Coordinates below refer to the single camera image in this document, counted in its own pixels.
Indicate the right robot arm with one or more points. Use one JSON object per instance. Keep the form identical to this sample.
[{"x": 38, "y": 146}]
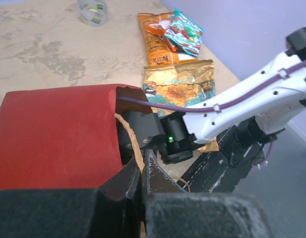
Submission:
[{"x": 260, "y": 106}]

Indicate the clear tape roll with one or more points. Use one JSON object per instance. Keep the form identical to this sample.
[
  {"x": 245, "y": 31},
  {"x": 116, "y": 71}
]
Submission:
[{"x": 92, "y": 12}]

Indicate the orange kettle chips bag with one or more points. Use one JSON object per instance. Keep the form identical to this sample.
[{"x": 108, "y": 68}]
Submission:
[{"x": 158, "y": 53}]

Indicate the teal snack pack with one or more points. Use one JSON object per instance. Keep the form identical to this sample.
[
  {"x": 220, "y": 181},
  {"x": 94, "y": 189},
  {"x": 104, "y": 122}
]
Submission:
[{"x": 185, "y": 33}]

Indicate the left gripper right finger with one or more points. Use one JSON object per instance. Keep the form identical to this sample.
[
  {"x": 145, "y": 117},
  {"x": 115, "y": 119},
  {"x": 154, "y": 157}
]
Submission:
[{"x": 172, "y": 212}]

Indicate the red paper bag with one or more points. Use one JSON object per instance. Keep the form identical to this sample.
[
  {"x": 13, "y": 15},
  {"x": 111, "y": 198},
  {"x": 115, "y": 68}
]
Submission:
[{"x": 69, "y": 137}]

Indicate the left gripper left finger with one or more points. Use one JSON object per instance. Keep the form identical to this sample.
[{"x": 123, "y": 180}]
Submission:
[{"x": 112, "y": 210}]

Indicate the gold teal chips bag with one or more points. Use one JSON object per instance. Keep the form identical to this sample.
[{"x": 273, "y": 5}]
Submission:
[{"x": 180, "y": 85}]

